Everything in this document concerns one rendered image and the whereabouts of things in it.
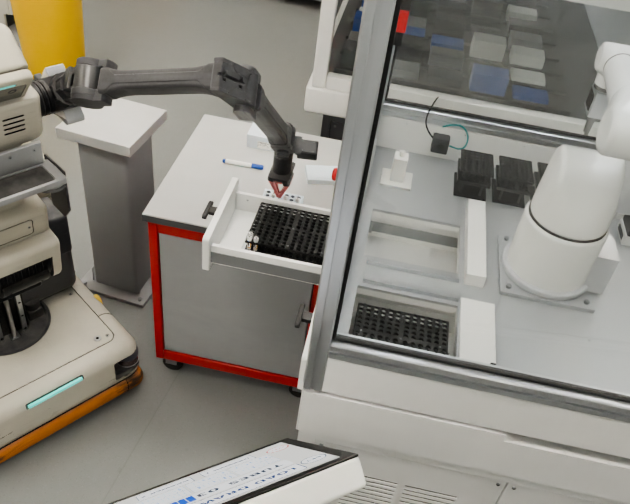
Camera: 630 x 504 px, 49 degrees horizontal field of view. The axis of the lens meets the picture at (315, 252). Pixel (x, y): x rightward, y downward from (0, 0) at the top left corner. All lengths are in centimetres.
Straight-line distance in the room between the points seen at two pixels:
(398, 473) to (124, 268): 159
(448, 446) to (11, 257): 120
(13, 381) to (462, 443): 142
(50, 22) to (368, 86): 339
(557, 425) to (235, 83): 97
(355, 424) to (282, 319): 84
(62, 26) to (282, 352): 254
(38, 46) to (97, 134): 190
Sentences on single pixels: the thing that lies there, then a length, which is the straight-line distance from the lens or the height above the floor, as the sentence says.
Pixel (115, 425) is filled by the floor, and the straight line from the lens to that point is 253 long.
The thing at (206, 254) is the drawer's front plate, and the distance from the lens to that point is 179.
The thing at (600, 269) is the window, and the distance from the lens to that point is 118.
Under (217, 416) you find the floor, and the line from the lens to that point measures 253.
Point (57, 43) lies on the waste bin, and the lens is 431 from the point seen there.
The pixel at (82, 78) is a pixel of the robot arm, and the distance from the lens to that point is 173.
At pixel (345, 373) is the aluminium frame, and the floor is 102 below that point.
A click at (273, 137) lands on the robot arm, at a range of 184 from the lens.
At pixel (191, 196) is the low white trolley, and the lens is 217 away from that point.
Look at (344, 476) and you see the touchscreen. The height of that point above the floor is 119.
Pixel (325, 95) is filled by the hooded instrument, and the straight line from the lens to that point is 253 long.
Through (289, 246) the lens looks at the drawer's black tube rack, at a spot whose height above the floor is 90.
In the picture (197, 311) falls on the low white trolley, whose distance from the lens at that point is 234.
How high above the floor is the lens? 207
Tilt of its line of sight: 41 degrees down
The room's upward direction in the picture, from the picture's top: 8 degrees clockwise
